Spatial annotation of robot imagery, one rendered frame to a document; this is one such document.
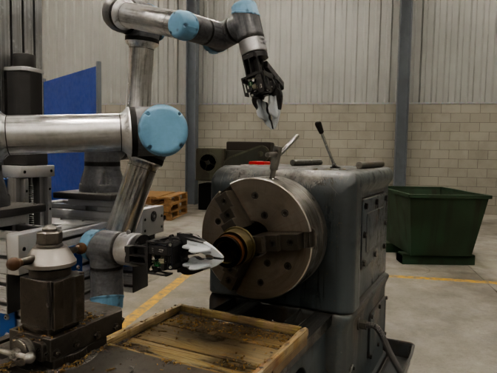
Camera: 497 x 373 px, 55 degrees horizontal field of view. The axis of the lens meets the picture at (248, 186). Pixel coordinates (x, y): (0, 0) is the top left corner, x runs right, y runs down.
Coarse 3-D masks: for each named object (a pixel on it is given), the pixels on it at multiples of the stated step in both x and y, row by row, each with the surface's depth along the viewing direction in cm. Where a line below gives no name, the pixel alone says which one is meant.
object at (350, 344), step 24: (384, 288) 176; (264, 312) 140; (288, 312) 136; (312, 312) 133; (360, 312) 143; (384, 312) 175; (336, 336) 130; (360, 336) 146; (336, 360) 131; (360, 360) 147; (384, 360) 177
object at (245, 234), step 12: (240, 228) 114; (216, 240) 110; (228, 240) 109; (240, 240) 111; (252, 240) 113; (228, 252) 116; (240, 252) 108; (252, 252) 114; (228, 264) 110; (240, 264) 112
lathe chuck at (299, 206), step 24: (240, 192) 124; (264, 192) 121; (288, 192) 118; (216, 216) 128; (264, 216) 122; (288, 216) 118; (312, 216) 120; (264, 264) 122; (288, 264) 120; (312, 264) 120; (240, 288) 126; (264, 288) 122; (288, 288) 119
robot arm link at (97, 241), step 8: (88, 232) 113; (96, 232) 112; (104, 232) 111; (112, 232) 110; (120, 232) 110; (80, 240) 112; (88, 240) 111; (96, 240) 110; (104, 240) 109; (112, 240) 108; (88, 248) 111; (96, 248) 110; (104, 248) 108; (88, 256) 112; (96, 256) 110; (104, 256) 109; (112, 256) 108; (96, 264) 110; (104, 264) 110; (112, 264) 111; (120, 264) 112
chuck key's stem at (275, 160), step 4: (276, 148) 123; (280, 148) 123; (280, 152) 123; (276, 156) 123; (272, 160) 123; (276, 160) 123; (272, 164) 123; (276, 164) 123; (272, 168) 123; (276, 168) 123; (272, 172) 124; (272, 176) 124
